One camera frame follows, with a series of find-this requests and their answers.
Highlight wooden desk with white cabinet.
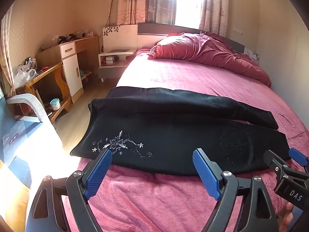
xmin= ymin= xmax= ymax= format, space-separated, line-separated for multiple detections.
xmin=36 ymin=35 xmax=100 ymax=103

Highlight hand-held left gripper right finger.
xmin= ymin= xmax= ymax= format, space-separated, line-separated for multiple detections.
xmin=192 ymin=148 xmax=278 ymax=232

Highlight clear plastic bags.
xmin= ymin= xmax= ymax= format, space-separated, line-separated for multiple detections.
xmin=13 ymin=64 xmax=37 ymax=88

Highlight grey chair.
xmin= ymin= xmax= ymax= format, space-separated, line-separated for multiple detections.
xmin=6 ymin=93 xmax=64 ymax=191

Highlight person's right hand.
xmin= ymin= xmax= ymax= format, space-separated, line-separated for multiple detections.
xmin=278 ymin=203 xmax=294 ymax=232

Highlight bed with pink sheet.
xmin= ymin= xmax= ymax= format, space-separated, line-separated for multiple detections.
xmin=61 ymin=48 xmax=309 ymax=232

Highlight hanging black cable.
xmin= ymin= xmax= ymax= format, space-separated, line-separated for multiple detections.
xmin=107 ymin=0 xmax=120 ymax=27

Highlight black embroidered pants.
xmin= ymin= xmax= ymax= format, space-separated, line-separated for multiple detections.
xmin=70 ymin=87 xmax=294 ymax=177

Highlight wooden side table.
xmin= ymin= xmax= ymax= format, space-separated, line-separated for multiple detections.
xmin=15 ymin=61 xmax=73 ymax=122

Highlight grey curtain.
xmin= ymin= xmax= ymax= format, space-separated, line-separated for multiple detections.
xmin=145 ymin=0 xmax=178 ymax=25

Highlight white nightstand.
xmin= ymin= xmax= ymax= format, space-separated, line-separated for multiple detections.
xmin=97 ymin=49 xmax=138 ymax=82

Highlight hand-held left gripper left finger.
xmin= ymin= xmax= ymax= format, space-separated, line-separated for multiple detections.
xmin=25 ymin=148 xmax=113 ymax=232

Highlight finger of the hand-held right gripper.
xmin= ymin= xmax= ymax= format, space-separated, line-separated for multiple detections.
xmin=288 ymin=147 xmax=309 ymax=174
xmin=263 ymin=150 xmax=294 ymax=182

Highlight red duvet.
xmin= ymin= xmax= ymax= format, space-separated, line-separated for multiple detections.
xmin=148 ymin=32 xmax=272 ymax=88

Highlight blue box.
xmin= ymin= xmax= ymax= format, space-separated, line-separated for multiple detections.
xmin=2 ymin=120 xmax=42 ymax=160

